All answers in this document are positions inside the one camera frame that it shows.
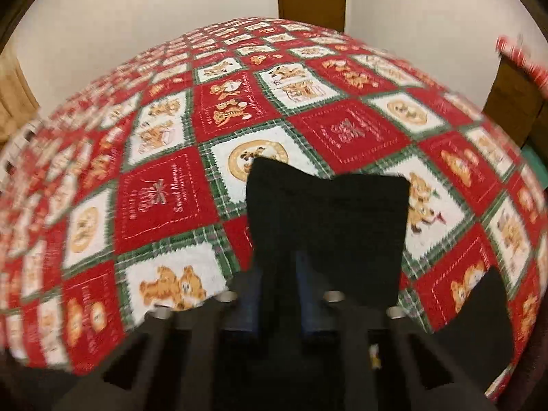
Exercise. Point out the brown wooden furniture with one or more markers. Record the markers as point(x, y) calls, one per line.
point(509, 98)

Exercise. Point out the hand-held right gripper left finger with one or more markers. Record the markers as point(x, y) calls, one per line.
point(247, 308)

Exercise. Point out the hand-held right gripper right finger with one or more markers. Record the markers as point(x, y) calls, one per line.
point(309, 304)

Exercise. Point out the red printed cloth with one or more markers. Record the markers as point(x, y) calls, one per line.
point(522, 58)

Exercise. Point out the red printed patchwork bed sheet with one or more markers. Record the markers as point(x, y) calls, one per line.
point(162, 197)

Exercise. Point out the black pants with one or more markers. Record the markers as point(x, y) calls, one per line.
point(329, 222)

